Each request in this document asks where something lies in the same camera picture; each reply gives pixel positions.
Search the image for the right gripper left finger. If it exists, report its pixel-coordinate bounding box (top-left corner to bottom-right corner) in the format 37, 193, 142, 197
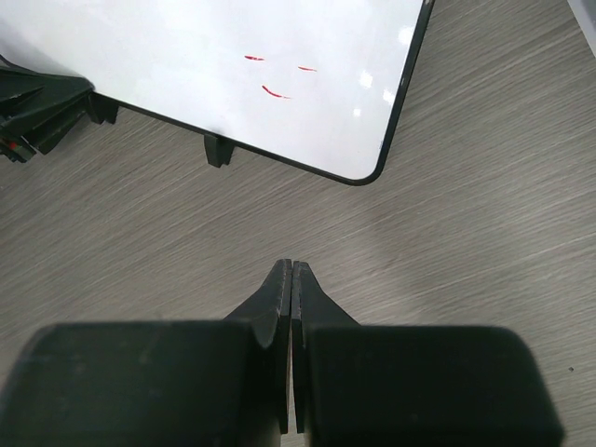
1, 260, 292, 446

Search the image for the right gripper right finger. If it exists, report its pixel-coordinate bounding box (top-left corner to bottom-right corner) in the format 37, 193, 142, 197
291, 262, 564, 446

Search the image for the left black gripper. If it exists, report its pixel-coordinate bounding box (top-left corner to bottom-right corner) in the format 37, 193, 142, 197
1, 58, 93, 163

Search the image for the white dry-erase board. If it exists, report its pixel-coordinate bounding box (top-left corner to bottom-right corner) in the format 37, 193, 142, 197
1, 1, 433, 185

